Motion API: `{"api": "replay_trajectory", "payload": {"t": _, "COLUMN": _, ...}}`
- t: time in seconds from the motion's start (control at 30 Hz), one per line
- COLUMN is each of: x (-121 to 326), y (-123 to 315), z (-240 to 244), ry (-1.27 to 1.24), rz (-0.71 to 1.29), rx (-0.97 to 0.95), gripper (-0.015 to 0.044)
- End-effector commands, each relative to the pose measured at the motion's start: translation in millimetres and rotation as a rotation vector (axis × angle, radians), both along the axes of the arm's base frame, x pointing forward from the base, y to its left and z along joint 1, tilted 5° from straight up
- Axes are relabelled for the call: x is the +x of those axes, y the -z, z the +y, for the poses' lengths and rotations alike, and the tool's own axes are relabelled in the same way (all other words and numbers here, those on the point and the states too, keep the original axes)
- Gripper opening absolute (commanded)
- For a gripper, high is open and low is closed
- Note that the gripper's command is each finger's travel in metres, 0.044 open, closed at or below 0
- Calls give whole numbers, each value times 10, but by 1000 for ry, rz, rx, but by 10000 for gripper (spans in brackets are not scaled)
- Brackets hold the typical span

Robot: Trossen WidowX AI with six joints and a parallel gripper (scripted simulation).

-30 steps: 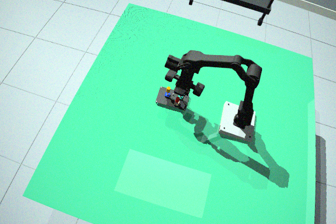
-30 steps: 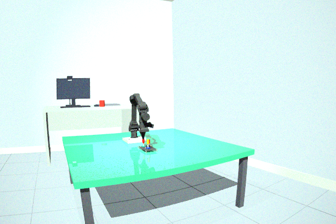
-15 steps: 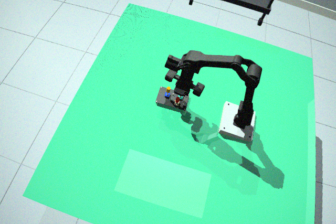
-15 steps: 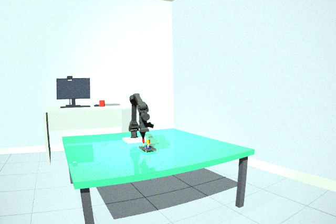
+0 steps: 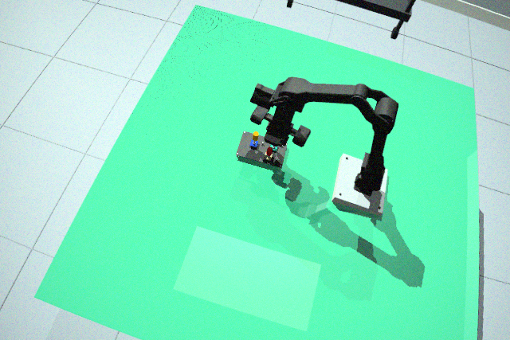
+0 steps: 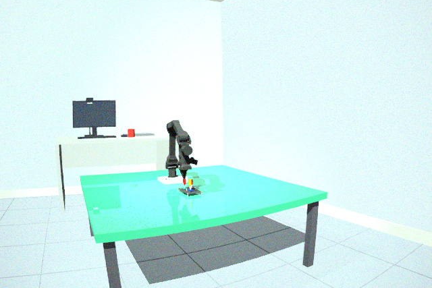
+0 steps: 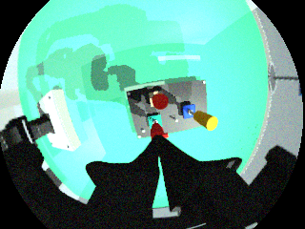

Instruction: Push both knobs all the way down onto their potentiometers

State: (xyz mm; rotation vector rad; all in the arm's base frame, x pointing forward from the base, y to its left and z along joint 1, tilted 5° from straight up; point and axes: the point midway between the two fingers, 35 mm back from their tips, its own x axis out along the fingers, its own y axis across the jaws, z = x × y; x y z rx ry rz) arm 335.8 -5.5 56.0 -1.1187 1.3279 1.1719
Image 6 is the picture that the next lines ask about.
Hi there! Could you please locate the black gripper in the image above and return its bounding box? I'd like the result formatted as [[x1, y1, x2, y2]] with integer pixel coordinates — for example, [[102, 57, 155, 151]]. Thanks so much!
[[177, 154, 192, 179]]

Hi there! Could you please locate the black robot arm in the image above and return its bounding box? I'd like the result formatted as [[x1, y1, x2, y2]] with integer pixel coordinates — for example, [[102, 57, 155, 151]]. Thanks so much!
[[165, 120, 198, 177]]

